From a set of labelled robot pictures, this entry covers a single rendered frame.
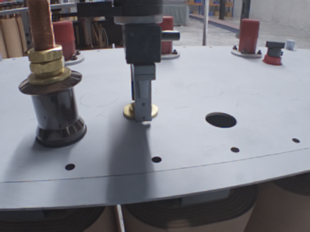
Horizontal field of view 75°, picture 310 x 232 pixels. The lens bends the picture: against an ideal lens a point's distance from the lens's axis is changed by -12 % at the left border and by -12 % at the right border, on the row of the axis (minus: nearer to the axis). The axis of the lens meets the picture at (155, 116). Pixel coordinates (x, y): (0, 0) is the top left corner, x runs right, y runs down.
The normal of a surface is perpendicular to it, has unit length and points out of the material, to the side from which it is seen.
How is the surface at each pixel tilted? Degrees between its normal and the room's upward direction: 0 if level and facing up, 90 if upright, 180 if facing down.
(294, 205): 90
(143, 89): 120
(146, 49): 90
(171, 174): 11
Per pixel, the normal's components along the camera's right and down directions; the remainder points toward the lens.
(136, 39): 0.16, 0.48
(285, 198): -0.62, 0.38
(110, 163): 0.00, -0.87
